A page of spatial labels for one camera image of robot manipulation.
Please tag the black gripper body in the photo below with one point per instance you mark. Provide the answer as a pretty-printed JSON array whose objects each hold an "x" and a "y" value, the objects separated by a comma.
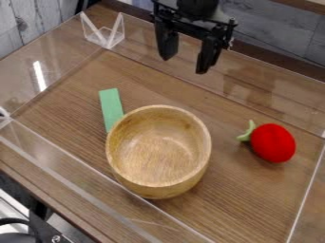
[{"x": 197, "y": 18}]

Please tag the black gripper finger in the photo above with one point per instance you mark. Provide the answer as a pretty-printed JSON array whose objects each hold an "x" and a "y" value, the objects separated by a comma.
[
  {"x": 207, "y": 55},
  {"x": 167, "y": 39}
]

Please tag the green flat stick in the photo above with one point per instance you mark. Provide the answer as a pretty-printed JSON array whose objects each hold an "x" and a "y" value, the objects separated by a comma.
[{"x": 111, "y": 107}]

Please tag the brown wooden bowl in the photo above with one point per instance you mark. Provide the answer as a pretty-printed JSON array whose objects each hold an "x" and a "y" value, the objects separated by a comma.
[{"x": 158, "y": 150}]

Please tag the red toy strawberry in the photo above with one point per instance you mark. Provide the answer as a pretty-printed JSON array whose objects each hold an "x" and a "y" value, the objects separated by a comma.
[{"x": 270, "y": 140}]

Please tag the black metal stand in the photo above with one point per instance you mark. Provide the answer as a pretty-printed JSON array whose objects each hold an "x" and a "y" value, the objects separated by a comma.
[{"x": 47, "y": 233}]

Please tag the clear acrylic corner bracket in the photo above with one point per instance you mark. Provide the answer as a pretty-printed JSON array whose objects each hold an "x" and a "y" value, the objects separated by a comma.
[{"x": 104, "y": 37}]

